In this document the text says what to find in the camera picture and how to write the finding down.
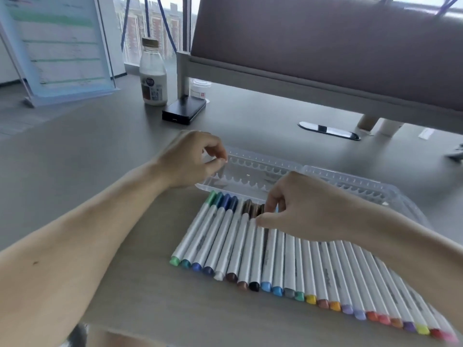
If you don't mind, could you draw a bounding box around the red-tipped white marker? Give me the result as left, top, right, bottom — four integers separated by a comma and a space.
343, 243, 380, 322

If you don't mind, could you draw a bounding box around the orange-tipped white marker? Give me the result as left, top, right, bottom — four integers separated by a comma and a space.
318, 241, 342, 312

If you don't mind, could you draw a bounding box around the mint-ended white marker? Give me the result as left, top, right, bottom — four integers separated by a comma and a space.
293, 237, 306, 302

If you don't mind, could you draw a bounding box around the person's right hand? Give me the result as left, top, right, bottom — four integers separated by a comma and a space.
255, 171, 366, 246

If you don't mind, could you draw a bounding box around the person's bare leg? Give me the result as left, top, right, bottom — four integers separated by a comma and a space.
86, 327, 160, 347

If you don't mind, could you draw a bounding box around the tan-ended white marker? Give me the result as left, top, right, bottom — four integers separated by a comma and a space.
237, 202, 259, 291

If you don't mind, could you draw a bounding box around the black-ended white marker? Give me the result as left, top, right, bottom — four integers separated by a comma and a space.
248, 204, 267, 293

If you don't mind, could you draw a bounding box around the white milk bottle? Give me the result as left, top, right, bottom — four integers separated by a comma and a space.
139, 37, 169, 107

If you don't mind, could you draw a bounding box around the sky-blue-ended white marker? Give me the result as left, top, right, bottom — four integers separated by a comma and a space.
272, 231, 286, 297
260, 227, 277, 293

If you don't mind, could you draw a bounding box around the person's right forearm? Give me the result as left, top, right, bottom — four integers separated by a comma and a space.
345, 202, 463, 315

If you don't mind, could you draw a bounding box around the copper-ended white marker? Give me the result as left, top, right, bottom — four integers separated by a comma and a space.
361, 249, 404, 329

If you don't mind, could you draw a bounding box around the pink-ended white marker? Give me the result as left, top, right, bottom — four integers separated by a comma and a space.
353, 245, 392, 326

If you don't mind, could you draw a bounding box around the blue-ended white marker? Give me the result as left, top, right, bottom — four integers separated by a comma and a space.
191, 193, 232, 273

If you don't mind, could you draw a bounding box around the person's left hand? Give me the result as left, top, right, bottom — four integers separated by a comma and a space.
155, 130, 229, 190

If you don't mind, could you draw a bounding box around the brown-ended white marker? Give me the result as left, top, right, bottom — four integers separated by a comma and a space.
226, 199, 253, 283

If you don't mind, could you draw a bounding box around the lavender-ended white marker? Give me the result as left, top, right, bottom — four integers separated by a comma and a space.
327, 241, 354, 315

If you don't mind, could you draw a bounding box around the grey desk shelf riser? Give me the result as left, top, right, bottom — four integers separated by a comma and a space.
176, 51, 463, 136

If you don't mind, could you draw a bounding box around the grey desk divider shelf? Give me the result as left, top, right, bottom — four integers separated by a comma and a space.
191, 0, 463, 112

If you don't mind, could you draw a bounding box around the dusty-pink-ended white marker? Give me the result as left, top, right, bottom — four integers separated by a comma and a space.
309, 241, 330, 309

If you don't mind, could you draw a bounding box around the navy-ended white marker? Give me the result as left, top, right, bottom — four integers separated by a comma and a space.
202, 195, 239, 276

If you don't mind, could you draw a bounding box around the yellow-green-tipped white marker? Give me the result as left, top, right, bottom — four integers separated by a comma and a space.
383, 267, 430, 335

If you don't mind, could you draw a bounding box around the small clear jar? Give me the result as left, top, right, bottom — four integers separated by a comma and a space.
190, 78, 211, 104

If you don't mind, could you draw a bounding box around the person's left forearm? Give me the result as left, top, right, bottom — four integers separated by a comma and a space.
0, 164, 171, 347

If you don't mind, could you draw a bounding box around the crimson-ended white marker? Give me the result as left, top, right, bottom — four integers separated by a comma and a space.
401, 281, 444, 339

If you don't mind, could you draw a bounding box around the purple-ended white marker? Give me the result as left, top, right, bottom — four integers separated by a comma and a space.
372, 256, 417, 333

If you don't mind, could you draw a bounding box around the white paper cup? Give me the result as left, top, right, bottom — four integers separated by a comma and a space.
376, 118, 405, 137

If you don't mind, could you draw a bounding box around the black rectangular power bank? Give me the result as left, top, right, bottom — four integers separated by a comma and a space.
162, 95, 207, 126

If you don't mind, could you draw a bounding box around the grey round table leg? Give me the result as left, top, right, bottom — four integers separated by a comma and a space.
67, 323, 89, 347

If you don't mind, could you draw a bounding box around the brown paper cup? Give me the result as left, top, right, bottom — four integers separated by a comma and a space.
356, 113, 381, 133

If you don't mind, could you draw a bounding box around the clear plastic marker case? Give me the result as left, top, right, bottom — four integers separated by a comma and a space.
195, 146, 431, 228

